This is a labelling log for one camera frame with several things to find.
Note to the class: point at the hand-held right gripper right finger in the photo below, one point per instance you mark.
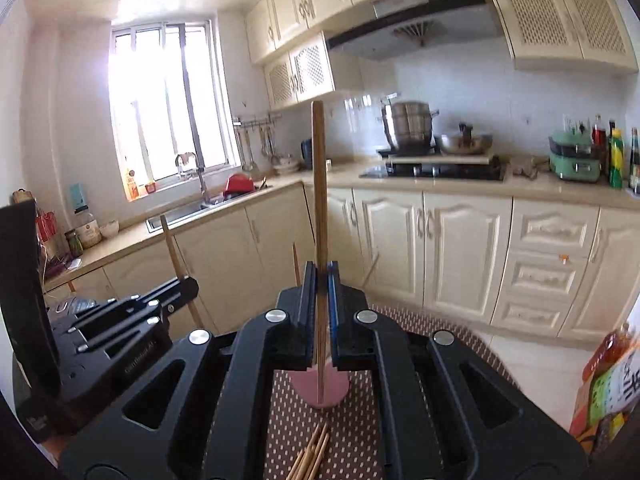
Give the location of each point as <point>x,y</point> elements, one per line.
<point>335,310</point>

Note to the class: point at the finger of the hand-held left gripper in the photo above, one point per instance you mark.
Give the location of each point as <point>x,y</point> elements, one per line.
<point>125,327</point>
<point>170,290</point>

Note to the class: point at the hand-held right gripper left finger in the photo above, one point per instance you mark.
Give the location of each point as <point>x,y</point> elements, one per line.
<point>310,310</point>

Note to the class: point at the light wooden chopstick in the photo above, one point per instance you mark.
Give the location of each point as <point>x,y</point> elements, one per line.
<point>172,250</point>
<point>296,265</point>
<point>319,185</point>

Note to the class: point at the pink cylindrical utensil holder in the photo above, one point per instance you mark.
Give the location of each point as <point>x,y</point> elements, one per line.
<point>300,385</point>

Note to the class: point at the bunch of wooden chopsticks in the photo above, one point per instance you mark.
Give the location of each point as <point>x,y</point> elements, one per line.
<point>310,455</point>

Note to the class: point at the steel kitchen sink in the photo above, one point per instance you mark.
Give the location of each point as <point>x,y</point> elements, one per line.
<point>185,212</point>

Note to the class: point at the small glass jar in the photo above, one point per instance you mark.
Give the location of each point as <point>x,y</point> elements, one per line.
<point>73,244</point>

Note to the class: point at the red bag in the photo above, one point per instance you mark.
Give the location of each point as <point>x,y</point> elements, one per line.
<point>46,232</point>

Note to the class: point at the glass jar with black lid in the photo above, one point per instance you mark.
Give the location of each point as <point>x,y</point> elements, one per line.
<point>88,230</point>

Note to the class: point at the orange bottle on sill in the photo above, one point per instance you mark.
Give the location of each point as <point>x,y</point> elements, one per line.
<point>132,187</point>

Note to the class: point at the chrome sink faucet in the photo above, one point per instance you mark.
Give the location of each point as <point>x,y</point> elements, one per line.
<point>200,180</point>

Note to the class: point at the red plastic container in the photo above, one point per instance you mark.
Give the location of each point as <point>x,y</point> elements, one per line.
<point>237,186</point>

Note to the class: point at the brown polka-dot tablecloth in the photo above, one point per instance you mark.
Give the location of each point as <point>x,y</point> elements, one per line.
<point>465,345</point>

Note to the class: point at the cream base cabinets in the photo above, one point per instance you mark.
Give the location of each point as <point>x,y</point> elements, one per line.
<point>465,250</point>

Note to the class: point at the stack of white dishes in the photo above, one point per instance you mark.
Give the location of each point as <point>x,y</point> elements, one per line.
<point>286,166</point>

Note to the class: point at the hanging metal ladle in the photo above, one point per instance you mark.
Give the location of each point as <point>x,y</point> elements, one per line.
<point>246,157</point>

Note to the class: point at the beige kitchen countertop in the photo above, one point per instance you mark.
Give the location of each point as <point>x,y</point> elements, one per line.
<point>450,186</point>

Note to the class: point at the hanging metal spatula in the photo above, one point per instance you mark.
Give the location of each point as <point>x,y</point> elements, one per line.
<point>267,145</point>

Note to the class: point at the black gas stove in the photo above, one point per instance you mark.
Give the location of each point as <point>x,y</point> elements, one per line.
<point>435,171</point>

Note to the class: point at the kitchen window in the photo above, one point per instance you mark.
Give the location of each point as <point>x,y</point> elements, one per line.
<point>165,100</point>

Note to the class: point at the steel steamer pot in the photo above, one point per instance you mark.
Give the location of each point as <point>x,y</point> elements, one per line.
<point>410,127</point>

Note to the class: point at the steel wok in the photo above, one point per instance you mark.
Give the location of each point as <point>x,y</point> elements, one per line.
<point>465,142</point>

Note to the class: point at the cream lattice door cabinet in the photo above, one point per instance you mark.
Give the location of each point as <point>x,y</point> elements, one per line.
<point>305,70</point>
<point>560,25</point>

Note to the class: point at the orange drink bottle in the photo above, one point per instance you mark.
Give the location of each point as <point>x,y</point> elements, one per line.
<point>607,352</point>

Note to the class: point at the grey range hood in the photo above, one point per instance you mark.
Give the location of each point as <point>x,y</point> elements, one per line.
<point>400,35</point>

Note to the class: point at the green electric cooker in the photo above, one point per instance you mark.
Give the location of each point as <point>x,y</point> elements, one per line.
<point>575,157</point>

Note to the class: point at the colourful printed carton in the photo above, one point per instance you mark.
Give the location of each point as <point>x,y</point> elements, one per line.
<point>610,400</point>

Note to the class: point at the green and yellow bottle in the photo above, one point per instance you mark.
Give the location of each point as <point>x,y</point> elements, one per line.
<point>616,160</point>

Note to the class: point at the dark soy sauce bottle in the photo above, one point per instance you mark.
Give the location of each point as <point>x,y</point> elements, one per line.
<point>634,165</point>

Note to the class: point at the wall utensil rail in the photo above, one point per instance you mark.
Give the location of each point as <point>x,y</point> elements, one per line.
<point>255,121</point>

